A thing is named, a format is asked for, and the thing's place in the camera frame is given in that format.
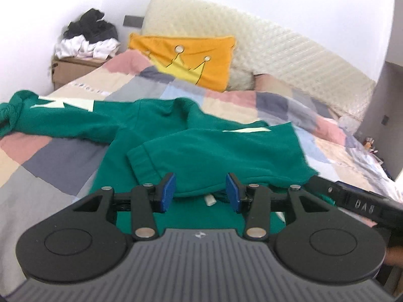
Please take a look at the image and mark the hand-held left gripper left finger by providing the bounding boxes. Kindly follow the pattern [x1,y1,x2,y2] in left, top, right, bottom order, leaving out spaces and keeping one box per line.
[74,172,176,241]

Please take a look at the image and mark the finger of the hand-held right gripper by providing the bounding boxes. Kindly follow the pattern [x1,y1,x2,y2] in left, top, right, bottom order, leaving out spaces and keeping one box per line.
[306,175,344,210]

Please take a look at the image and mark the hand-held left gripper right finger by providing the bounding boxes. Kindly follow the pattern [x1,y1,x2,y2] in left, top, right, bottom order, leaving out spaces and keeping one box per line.
[225,172,328,240]

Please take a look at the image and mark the green zip hoodie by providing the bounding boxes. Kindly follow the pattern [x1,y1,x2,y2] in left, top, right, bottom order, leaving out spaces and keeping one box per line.
[0,90,335,236]

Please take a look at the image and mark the black clothes pile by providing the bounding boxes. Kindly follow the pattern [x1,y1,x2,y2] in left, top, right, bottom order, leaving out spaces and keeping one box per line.
[63,8,118,43]

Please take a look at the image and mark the person's right hand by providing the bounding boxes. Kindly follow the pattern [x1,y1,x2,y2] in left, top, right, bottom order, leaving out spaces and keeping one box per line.
[385,247,403,267]

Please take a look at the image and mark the small bottles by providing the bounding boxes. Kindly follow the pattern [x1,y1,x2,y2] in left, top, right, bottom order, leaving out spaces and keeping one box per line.
[363,137,378,154]

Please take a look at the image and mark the patchwork bedspread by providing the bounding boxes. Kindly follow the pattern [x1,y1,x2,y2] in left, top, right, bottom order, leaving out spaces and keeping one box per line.
[0,50,395,290]

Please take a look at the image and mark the pink pillow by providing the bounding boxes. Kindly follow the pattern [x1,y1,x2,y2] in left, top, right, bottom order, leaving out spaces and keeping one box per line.
[254,73,295,93]

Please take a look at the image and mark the fluffy grey pillow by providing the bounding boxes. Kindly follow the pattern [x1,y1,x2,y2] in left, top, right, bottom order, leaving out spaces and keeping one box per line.
[227,64,256,91]

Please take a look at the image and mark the orange crown pillow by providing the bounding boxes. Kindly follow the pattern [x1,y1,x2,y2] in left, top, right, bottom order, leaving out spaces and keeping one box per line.
[127,33,237,92]

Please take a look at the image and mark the cream quilted headboard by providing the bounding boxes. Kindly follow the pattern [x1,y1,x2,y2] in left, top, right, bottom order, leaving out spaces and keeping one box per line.
[141,0,377,123]

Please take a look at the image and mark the cardboard box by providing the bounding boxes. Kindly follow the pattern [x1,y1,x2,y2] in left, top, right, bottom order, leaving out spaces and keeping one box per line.
[51,56,111,91]

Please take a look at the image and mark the grey wall switch plate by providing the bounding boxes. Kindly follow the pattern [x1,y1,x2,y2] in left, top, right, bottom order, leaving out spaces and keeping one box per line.
[123,15,145,28]

